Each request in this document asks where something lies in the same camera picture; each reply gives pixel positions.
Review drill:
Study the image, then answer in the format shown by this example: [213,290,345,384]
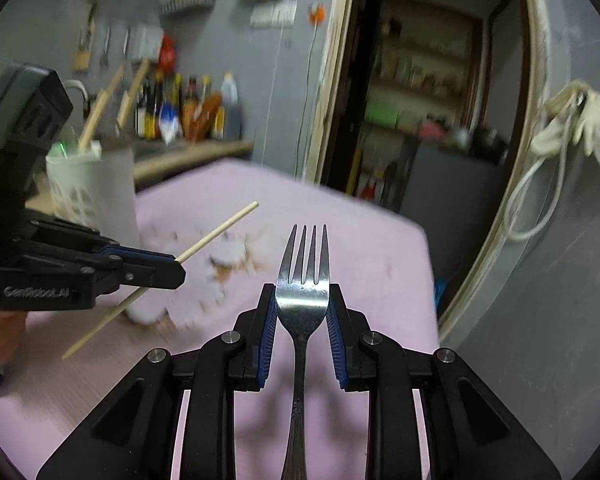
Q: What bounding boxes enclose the blue packet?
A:
[432,276,449,312]

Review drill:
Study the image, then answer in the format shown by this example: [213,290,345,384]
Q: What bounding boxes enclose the person's left hand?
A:
[0,309,27,365]

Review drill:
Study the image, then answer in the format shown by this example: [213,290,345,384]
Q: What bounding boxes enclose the red hanging bag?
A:
[157,35,179,74]

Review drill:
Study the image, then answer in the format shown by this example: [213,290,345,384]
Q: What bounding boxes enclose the white wall socket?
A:
[249,1,299,29]

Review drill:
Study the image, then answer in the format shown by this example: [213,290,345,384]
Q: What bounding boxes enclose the hanging wooden brush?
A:
[72,4,97,74]

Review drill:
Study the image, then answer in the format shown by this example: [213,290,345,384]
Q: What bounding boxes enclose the white utensil holder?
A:
[45,139,140,252]

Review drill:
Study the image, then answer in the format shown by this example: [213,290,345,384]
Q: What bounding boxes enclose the pink printed cloth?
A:
[0,157,442,480]

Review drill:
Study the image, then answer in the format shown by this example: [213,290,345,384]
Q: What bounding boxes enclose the metal fork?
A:
[274,224,331,480]

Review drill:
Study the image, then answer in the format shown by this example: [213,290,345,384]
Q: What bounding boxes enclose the wooden shelf unit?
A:
[365,0,483,136]

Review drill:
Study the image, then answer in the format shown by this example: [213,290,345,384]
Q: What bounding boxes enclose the white rubber gloves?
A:
[529,79,600,159]

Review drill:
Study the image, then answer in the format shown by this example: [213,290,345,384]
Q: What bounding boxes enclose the grey cabinet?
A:
[399,136,507,242]

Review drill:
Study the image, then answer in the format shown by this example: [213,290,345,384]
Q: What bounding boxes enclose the red and white bag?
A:
[361,171,387,202]

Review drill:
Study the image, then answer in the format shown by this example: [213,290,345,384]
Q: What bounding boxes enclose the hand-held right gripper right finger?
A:
[327,282,564,480]

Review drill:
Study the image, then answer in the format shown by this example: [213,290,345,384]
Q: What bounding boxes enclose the thin wall cable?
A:
[298,22,322,182]

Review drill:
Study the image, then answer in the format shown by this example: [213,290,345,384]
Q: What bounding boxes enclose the yellow stick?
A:
[352,134,364,197]

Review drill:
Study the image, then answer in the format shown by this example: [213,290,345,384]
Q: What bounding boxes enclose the chrome faucet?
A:
[61,79,92,113]

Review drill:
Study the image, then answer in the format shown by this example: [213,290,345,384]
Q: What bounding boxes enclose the white hose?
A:
[501,144,569,242]

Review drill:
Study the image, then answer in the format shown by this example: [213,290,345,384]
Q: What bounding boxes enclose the pale door frame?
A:
[302,0,553,341]

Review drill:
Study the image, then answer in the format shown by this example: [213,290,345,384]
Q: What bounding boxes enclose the black pot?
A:
[469,126,509,162]

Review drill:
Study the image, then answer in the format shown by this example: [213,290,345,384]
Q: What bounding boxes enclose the hanging white box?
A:
[130,25,164,62]

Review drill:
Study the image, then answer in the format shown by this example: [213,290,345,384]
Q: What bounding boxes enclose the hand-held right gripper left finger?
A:
[35,282,280,480]

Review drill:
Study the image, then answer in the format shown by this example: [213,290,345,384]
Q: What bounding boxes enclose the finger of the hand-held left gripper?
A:
[82,255,187,297]
[27,211,177,267]

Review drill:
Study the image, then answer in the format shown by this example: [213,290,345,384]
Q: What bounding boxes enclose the wooden countertop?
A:
[131,139,255,182]

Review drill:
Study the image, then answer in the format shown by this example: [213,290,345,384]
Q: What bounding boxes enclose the row of condiment bottles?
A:
[134,70,244,144]

